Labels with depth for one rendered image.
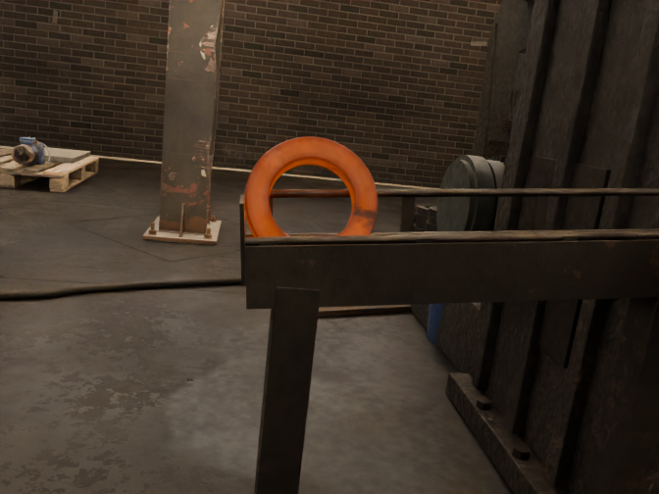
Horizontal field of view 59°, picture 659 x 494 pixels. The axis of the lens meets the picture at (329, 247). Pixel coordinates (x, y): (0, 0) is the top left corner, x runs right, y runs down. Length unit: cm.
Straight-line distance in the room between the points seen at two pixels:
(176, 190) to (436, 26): 457
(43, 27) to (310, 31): 281
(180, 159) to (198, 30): 67
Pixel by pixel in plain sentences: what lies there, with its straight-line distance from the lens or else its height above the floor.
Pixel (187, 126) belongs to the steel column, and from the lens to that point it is 330.
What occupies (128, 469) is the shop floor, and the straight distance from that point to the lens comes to 139.
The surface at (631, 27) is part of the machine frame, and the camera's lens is 132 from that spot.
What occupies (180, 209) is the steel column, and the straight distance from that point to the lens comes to 335.
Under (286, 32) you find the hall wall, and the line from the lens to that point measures 689.
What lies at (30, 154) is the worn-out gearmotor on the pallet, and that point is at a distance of 476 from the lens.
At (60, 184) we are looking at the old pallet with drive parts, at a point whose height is 6.
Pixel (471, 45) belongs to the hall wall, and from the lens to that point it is 733.
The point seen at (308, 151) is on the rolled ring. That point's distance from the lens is 82.
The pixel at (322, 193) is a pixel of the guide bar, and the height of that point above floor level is 66.
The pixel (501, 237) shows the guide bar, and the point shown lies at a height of 64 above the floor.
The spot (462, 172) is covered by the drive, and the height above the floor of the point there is 62.
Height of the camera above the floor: 78
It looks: 13 degrees down
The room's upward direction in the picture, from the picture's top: 7 degrees clockwise
